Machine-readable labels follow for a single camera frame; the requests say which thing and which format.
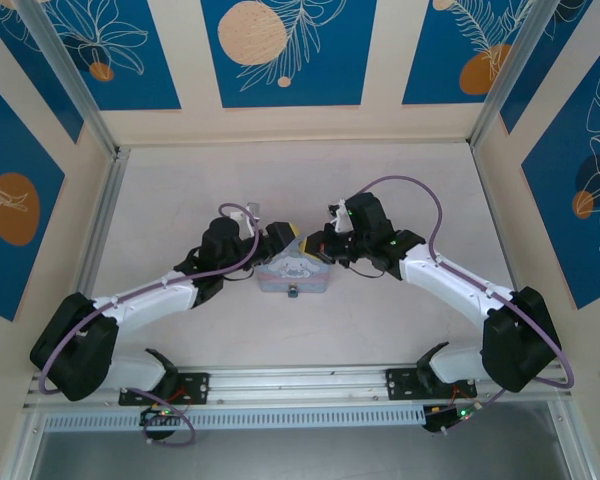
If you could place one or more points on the small padlock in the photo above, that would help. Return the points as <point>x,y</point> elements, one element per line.
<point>293,292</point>

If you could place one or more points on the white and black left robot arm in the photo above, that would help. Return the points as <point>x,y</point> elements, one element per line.
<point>145,297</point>

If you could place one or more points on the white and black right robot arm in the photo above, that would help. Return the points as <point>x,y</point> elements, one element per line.
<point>445,275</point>

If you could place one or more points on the pastel cartoon tin box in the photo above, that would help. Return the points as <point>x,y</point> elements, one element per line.
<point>295,272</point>

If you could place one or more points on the small controller circuit board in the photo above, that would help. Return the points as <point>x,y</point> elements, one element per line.
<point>155,415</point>
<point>452,415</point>

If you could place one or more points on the aluminium side rail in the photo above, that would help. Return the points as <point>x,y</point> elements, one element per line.
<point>102,220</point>
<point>500,220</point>

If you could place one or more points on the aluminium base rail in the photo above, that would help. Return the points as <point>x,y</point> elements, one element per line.
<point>300,382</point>

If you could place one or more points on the aluminium frame post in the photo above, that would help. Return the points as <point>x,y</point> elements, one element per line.
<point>75,85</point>
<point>505,80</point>

